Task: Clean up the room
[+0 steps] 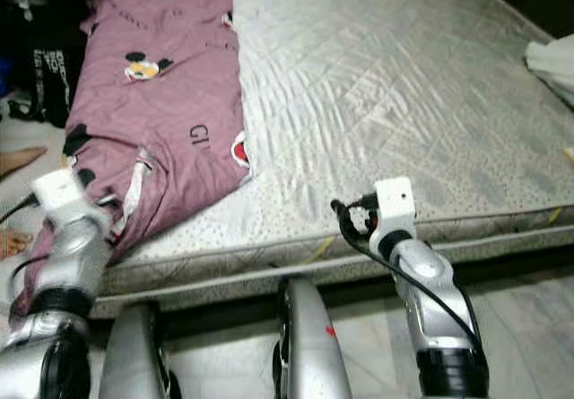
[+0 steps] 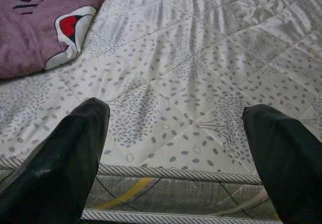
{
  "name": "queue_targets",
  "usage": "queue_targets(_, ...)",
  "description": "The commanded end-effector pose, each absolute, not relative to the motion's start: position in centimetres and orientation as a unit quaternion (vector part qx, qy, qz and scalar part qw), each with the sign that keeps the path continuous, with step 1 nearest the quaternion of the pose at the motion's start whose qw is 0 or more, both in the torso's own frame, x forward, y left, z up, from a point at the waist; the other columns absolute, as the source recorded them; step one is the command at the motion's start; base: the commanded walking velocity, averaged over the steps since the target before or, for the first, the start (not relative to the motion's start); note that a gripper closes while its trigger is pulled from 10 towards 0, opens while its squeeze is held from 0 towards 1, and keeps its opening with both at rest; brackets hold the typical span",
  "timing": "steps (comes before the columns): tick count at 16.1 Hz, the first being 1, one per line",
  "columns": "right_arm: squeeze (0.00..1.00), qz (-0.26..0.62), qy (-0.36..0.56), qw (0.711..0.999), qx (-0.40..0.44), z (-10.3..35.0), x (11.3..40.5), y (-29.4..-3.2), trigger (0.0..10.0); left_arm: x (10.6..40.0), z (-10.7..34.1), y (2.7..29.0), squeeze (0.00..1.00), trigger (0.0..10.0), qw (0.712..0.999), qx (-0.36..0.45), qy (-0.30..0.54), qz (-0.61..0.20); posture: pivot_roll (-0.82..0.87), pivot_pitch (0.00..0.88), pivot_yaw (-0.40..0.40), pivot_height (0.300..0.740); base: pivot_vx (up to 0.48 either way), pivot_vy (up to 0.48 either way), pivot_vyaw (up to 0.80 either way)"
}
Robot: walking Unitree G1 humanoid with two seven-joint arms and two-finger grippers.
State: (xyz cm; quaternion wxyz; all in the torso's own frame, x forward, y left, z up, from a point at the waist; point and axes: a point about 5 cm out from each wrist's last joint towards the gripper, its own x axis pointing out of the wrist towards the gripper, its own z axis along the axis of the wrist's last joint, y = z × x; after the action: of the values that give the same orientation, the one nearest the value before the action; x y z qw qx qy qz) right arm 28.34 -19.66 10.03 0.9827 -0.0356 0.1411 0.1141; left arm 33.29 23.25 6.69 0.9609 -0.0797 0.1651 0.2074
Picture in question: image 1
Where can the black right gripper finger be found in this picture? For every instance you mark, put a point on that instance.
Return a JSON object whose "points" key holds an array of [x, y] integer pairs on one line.
{"points": [[342, 219]]}

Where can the pink cartoon print blanket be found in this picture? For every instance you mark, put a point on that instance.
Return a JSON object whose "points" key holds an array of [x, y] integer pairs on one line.
{"points": [[161, 103]]}

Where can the white pillow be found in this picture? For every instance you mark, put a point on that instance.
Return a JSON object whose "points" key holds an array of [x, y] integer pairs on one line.
{"points": [[552, 72]]}

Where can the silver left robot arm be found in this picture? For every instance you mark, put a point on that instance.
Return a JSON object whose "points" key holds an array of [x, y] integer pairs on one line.
{"points": [[54, 318]]}

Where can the white quilted mattress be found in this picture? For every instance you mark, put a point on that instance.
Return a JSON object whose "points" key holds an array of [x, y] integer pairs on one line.
{"points": [[395, 103]]}

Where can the grey right robot leg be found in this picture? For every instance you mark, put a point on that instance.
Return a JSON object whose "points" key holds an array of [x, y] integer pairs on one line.
{"points": [[309, 345]]}

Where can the grey robot leg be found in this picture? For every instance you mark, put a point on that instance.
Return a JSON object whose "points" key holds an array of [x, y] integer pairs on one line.
{"points": [[143, 354], [309, 345]]}

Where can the person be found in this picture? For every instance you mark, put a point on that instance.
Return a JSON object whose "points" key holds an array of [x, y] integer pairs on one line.
{"points": [[18, 160]]}

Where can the grey left robot leg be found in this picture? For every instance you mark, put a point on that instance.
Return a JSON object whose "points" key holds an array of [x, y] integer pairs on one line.
{"points": [[143, 354]]}

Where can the black printed bag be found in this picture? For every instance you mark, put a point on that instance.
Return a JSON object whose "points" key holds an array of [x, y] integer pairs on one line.
{"points": [[54, 67]]}

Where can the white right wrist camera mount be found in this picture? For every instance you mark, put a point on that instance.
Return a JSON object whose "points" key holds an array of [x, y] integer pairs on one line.
{"points": [[395, 208]]}

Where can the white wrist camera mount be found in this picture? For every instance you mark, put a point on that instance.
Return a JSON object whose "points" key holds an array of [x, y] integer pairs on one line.
{"points": [[395, 208], [67, 195]]}

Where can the dark bed frame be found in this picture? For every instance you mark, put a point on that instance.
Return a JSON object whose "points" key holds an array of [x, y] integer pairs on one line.
{"points": [[215, 305]]}

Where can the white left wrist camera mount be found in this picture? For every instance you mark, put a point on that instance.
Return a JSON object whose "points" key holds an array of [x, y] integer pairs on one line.
{"points": [[67, 195]]}

